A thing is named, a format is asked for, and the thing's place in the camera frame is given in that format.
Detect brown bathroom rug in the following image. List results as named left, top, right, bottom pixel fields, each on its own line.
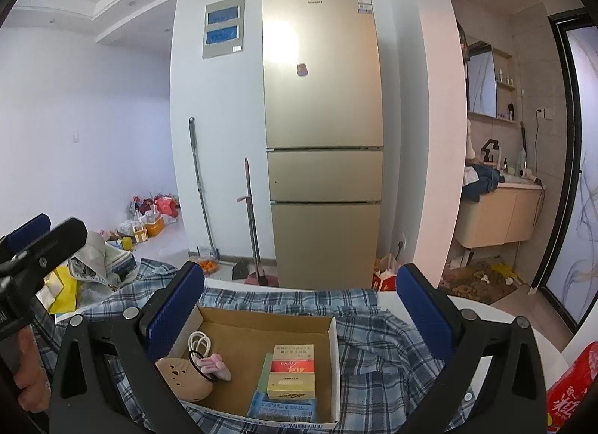
left=441, top=259, right=519, bottom=306

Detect cardboard box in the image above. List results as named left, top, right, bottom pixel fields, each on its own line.
left=168, top=306, right=339, bottom=430

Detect blue clothes pile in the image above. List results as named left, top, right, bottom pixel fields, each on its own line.
left=462, top=165, right=506, bottom=204

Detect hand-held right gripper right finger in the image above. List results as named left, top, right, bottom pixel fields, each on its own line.
left=395, top=263, right=549, bottom=434

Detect yellow bag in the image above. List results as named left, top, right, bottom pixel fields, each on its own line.
left=44, top=266, right=78, bottom=316

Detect grey mop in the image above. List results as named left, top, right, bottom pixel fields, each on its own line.
left=189, top=117, right=219, bottom=260

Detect patterned glass door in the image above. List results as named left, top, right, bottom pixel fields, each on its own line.
left=528, top=9, right=598, bottom=337

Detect pile of bags on floor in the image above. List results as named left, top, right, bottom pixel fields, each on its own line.
left=118, top=210, right=166, bottom=244

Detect grey wall panel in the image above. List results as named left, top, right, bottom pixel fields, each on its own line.
left=202, top=0, right=246, bottom=60

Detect dark dustpan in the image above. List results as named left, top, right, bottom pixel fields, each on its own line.
left=232, top=259, right=279, bottom=288

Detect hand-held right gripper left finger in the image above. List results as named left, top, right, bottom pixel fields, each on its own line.
left=47, top=261, right=206, bottom=434

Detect crumpled grey bag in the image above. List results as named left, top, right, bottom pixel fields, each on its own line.
left=68, top=231, right=137, bottom=292

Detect light blue packet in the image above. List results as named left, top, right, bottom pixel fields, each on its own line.
left=247, top=390, right=320, bottom=422

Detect red plastic bag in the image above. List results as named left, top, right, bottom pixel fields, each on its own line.
left=153, top=196, right=181, bottom=220

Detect gold refrigerator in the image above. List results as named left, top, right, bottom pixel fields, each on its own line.
left=261, top=0, right=385, bottom=289

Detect red and white bag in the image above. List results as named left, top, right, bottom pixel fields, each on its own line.
left=372, top=254, right=401, bottom=292

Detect white charging cable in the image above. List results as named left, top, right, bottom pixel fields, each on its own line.
left=188, top=331, right=212, bottom=361

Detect person's left hand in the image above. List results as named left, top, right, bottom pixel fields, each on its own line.
left=10, top=324, right=53, bottom=415

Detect dark red broom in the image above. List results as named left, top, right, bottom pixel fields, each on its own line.
left=237, top=158, right=268, bottom=285

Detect red printed packet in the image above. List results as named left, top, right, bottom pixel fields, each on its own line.
left=546, top=341, right=598, bottom=434

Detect blue plaid blanket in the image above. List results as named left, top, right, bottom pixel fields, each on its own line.
left=33, top=259, right=477, bottom=434

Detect beige vanity cabinet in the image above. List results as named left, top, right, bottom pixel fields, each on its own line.
left=455, top=182, right=545, bottom=248

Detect bathroom mirror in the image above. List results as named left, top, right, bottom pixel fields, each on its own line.
left=467, top=42, right=498, bottom=118

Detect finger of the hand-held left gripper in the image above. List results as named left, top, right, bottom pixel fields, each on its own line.
left=0, top=218, right=89, bottom=295
left=0, top=214, right=52, bottom=254

